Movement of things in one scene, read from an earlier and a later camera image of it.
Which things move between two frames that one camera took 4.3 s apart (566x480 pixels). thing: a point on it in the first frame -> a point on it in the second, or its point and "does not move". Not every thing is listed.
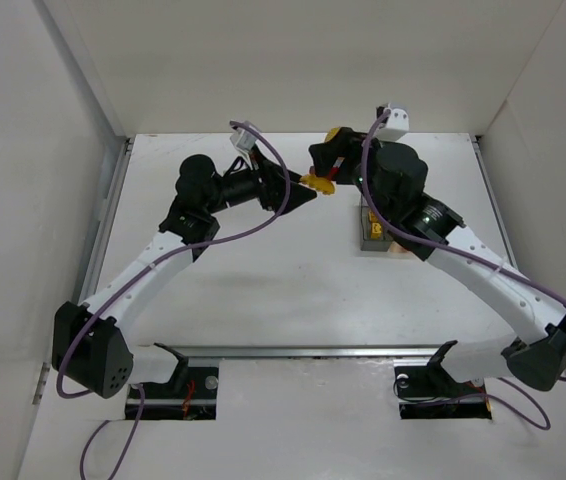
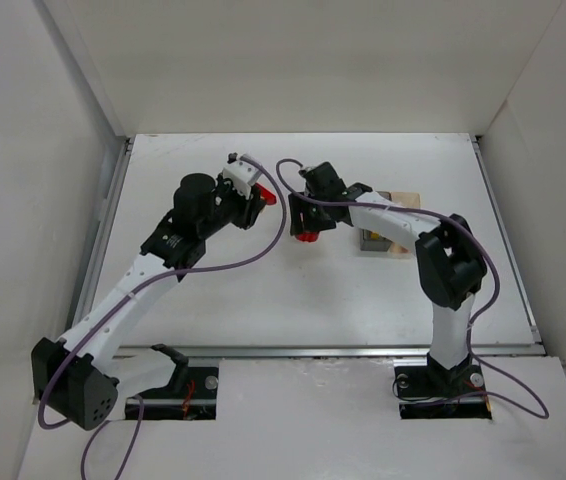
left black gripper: (268, 183) -> (253, 208)
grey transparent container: (374, 235) does not move
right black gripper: (345, 151) -> (304, 220)
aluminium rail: (312, 352) does not move
